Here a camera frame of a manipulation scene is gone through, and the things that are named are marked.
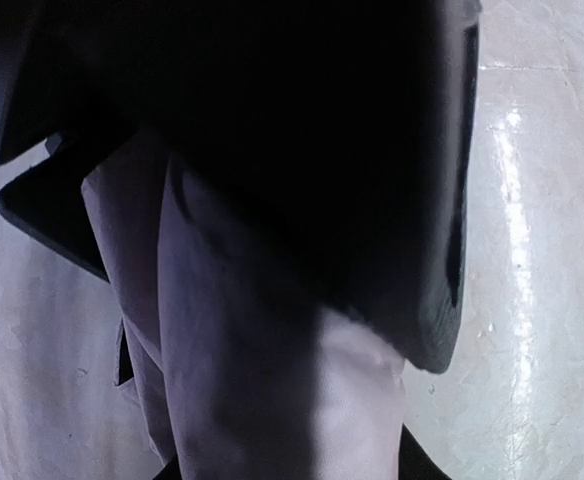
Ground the pink and black folding umbrella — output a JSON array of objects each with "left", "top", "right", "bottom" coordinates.
[{"left": 80, "top": 134, "right": 413, "bottom": 480}]

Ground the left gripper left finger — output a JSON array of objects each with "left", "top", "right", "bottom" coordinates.
[{"left": 0, "top": 134, "right": 122, "bottom": 281}]

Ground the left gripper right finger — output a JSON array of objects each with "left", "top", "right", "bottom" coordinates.
[{"left": 137, "top": 1, "right": 481, "bottom": 374}]

